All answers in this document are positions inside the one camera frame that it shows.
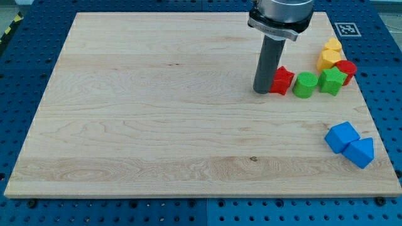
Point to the black yellow hazard tape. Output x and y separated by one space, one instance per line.
11 29

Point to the blue cube block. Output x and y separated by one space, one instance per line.
340 135

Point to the yellow hexagon block front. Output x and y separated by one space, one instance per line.
327 59

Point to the yellow hexagon block rear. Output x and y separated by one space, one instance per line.
333 44

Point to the red star block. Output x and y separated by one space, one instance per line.
282 81

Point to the yellow hexagon block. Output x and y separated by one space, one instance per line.
327 59
333 44

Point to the blue triangle block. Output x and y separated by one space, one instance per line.
360 152

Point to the white fiducial marker tag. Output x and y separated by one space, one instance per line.
347 29

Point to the light wooden board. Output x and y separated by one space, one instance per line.
161 105

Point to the green star block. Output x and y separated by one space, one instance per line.
331 81

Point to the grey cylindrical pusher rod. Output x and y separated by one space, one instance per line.
269 58

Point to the red cylinder block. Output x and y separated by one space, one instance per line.
347 67

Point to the green cylinder block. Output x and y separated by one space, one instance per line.
305 84

